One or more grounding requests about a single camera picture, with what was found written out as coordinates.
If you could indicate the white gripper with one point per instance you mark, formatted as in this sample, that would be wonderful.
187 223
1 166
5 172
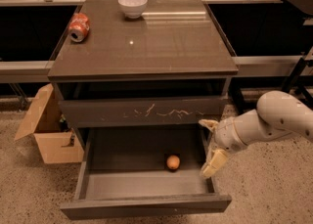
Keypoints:
225 135

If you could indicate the orange fruit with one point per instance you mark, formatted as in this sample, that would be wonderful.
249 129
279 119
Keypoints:
173 162

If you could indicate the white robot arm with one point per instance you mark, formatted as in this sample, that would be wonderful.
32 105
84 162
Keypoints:
277 116

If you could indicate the scratched grey top drawer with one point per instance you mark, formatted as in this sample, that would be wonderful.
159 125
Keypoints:
141 111

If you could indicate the open grey middle drawer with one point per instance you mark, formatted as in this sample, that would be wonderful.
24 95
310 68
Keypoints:
124 174

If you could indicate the dark grey drawer cabinet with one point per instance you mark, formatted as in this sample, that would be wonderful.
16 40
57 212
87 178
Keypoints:
173 50

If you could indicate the white ceramic bowl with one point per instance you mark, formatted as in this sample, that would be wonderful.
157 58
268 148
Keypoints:
132 9

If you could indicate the open cardboard box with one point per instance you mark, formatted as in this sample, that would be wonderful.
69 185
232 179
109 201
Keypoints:
44 122

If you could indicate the crushed red soda can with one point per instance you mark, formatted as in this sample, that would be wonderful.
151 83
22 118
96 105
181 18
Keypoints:
78 27

